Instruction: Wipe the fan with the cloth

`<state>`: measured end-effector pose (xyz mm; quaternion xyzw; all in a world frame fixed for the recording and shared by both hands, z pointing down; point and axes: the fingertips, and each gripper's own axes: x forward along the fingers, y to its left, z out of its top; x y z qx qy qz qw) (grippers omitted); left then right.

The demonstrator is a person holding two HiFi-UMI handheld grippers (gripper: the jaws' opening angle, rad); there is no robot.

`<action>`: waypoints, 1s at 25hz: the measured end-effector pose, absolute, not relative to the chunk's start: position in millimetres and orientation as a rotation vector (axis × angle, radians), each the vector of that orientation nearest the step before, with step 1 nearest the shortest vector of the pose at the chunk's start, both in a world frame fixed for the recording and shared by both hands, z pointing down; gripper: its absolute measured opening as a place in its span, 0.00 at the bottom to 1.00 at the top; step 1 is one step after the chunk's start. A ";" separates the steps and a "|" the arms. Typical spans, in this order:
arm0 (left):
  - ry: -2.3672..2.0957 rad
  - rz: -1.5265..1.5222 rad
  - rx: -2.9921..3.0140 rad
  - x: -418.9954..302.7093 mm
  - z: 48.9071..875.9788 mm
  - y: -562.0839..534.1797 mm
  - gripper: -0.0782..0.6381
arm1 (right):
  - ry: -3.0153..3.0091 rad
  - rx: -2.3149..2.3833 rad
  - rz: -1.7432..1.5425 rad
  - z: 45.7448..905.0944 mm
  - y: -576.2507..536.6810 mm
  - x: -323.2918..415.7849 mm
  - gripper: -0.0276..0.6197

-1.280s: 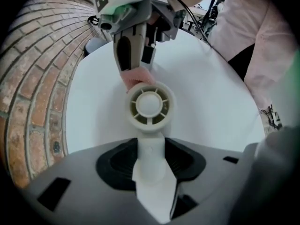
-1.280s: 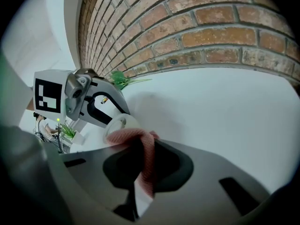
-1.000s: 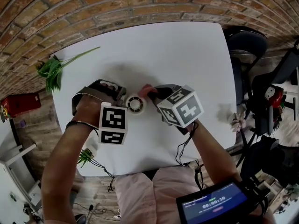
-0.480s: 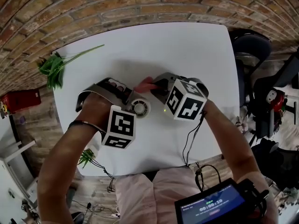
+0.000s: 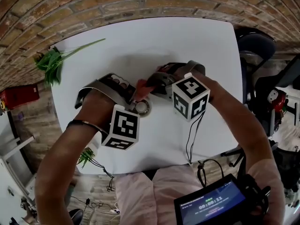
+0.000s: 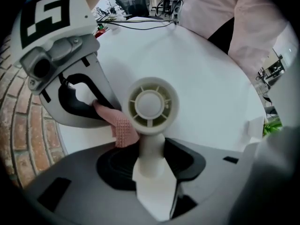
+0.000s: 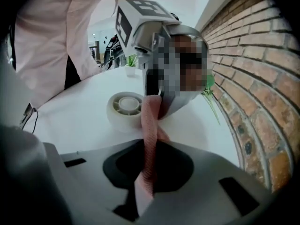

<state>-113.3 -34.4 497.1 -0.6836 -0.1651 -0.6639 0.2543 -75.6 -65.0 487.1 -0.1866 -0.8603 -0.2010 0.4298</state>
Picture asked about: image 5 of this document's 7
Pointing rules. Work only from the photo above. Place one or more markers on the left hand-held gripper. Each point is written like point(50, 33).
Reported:
point(124, 128)

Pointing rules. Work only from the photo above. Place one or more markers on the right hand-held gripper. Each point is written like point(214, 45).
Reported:
point(187, 95)

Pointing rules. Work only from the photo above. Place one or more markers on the small white round fan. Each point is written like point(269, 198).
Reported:
point(144, 108)

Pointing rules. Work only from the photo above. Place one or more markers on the pink cloth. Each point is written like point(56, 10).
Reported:
point(143, 90)

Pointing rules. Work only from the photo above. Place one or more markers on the person's right forearm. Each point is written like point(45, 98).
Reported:
point(246, 135)

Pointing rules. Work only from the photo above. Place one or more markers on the person's left forearm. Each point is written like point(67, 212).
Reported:
point(58, 167)

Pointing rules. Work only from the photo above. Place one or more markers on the person's left hand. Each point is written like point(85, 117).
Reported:
point(96, 111)

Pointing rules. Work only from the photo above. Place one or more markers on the person's right hand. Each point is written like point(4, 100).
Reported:
point(213, 90)

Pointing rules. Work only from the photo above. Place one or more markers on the black wrist band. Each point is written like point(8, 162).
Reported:
point(82, 122)

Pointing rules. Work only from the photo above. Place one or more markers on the small green potted plant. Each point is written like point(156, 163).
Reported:
point(85, 156)

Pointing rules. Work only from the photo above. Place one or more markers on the green leafy plant sprig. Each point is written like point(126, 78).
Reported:
point(52, 64)

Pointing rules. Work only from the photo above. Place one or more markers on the person's pink clothing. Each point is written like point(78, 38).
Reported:
point(140, 200)

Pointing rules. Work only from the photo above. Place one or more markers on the black folding chair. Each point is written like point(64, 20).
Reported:
point(257, 48)

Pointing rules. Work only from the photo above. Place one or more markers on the white power strip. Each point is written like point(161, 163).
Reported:
point(113, 211)

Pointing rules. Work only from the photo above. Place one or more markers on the black office chair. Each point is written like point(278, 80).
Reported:
point(269, 83)

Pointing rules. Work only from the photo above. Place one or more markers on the small purple object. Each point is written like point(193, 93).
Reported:
point(20, 116)

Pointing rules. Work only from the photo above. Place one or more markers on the red box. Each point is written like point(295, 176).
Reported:
point(20, 96)

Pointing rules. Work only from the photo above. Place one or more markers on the red and white toy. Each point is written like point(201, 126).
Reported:
point(277, 99)

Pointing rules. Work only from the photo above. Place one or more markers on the black tablet with blue screen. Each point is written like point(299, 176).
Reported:
point(211, 205)

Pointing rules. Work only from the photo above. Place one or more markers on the white shelf unit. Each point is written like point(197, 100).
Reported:
point(14, 156)

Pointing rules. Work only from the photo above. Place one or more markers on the small colourful toy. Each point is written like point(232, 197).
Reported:
point(2, 105)

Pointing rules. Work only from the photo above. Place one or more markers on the black tablet mount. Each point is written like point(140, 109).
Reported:
point(255, 191)

